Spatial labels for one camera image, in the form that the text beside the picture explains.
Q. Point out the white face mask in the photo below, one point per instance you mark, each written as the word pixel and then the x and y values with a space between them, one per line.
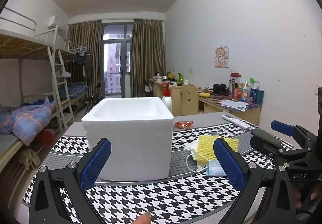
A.
pixel 191 147

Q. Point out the cartoon wall poster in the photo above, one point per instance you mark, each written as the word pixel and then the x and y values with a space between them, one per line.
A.
pixel 221 56

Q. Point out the blue face mask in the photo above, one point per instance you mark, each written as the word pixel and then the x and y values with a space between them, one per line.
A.
pixel 213 168

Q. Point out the yellow foam fruit net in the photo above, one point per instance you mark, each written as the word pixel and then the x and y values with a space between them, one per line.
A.
pixel 206 146

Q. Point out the blue quilt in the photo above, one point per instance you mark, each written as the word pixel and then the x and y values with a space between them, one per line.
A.
pixel 27 118

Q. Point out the wooden chair smiley back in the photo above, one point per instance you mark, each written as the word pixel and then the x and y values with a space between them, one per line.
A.
pixel 188 103

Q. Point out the hanging dark clothes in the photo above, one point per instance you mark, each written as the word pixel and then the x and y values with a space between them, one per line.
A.
pixel 84 63

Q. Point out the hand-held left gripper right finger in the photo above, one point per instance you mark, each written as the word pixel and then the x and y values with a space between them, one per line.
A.
pixel 229 163

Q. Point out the white foam box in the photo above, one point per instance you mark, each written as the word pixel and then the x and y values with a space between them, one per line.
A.
pixel 133 143

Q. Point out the steel pot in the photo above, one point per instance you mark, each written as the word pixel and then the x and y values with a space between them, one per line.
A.
pixel 158 78

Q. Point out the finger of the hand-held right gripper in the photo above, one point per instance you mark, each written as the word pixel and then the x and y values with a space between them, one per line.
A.
pixel 281 126
pixel 264 139

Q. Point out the cluster of toiletry bottles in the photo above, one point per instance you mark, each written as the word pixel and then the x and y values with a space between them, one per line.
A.
pixel 251 95

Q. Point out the black headphones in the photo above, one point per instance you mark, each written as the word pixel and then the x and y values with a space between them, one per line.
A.
pixel 220 88

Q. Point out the glass balcony door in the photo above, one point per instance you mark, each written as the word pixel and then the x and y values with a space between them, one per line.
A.
pixel 117 63

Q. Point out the person's right hand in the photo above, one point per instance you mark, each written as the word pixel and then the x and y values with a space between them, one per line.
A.
pixel 315 191

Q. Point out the white remote control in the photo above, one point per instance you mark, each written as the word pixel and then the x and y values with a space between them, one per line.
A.
pixel 236 121

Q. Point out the black white houndstooth mat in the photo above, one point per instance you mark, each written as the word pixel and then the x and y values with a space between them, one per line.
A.
pixel 156 196

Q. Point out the printed papers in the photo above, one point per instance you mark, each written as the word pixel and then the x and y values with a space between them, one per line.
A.
pixel 234 104

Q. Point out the white air conditioner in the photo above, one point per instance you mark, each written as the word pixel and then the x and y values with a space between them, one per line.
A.
pixel 52 22

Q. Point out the person's left hand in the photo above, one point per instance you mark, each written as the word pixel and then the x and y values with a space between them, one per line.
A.
pixel 143 219

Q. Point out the white lotion bottle red pump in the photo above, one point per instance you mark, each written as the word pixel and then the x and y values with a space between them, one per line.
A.
pixel 166 99

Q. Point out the brown curtain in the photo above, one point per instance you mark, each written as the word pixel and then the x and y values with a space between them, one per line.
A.
pixel 148 58
pixel 85 58

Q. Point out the white metal bunk bed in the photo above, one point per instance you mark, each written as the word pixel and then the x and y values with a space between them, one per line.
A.
pixel 15 44
pixel 75 88

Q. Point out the red snack packet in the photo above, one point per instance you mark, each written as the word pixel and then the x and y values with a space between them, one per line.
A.
pixel 183 124

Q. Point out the yellow object on desk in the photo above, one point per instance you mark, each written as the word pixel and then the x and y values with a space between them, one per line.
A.
pixel 204 94

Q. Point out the green bottle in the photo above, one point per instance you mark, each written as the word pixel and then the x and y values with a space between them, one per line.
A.
pixel 180 77

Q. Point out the yellow bag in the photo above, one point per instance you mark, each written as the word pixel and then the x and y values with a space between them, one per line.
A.
pixel 170 75

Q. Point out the black folding chair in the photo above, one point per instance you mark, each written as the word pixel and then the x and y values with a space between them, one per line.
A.
pixel 94 99

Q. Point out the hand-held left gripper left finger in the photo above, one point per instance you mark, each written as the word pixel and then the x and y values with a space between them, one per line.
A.
pixel 96 163

